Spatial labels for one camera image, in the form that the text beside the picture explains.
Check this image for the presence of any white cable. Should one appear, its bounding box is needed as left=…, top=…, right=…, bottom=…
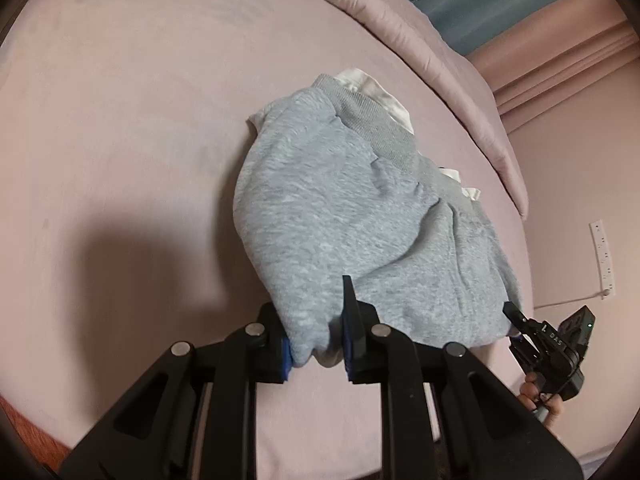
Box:
left=535, top=290, right=608, bottom=308

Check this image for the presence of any person's right hand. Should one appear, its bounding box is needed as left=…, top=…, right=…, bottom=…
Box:
left=517, top=370, right=566, bottom=433

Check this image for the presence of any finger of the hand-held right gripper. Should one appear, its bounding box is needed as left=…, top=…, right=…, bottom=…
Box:
left=501, top=301, right=532, bottom=337

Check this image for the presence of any white power strip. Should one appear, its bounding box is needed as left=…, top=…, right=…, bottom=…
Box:
left=589, top=219, right=615, bottom=300

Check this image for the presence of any pink quilt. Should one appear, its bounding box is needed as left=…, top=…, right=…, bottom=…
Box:
left=250, top=0, right=530, bottom=220

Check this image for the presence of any pink curtain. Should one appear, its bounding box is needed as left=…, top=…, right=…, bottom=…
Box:
left=470, top=0, right=640, bottom=133

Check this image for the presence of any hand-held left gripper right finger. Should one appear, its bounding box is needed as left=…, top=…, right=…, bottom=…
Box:
left=341, top=275, right=583, bottom=480

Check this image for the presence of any grey sweatshirt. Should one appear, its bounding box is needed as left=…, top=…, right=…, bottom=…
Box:
left=232, top=67, right=523, bottom=366

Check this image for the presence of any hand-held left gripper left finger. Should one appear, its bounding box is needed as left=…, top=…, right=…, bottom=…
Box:
left=60, top=302, right=293, bottom=480

